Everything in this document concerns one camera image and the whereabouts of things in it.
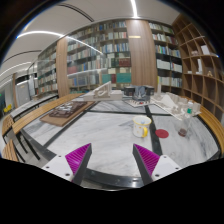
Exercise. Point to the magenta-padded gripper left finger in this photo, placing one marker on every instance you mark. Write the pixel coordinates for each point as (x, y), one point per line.
(78, 159)

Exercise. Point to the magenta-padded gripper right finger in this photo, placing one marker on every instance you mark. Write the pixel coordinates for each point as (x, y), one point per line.
(146, 159)

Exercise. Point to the clear plastic bottle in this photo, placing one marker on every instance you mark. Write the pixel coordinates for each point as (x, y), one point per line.
(185, 125)

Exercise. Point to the flat round red coaster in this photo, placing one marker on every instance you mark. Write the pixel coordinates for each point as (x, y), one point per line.
(162, 133)

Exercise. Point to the brown architectural model board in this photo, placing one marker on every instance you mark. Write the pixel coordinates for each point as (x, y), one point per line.
(66, 111)

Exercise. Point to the long wooden slatted bench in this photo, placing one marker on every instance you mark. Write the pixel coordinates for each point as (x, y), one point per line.
(36, 113)

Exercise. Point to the dark grey building model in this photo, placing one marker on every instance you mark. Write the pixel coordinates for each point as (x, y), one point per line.
(140, 92)

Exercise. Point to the white building model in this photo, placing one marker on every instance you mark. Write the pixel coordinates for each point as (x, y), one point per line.
(103, 92)

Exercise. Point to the curved wooden slatted bench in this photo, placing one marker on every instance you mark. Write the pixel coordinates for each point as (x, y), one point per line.
(215, 128)

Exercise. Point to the wooden cubby shelf unit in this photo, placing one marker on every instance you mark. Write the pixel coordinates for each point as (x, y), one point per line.
(200, 76)

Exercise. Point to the ceiling light strips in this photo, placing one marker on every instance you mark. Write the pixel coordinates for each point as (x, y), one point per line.
(40, 33)

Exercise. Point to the tall bookshelf wall with books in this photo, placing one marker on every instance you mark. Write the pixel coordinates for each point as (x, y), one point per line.
(110, 56)

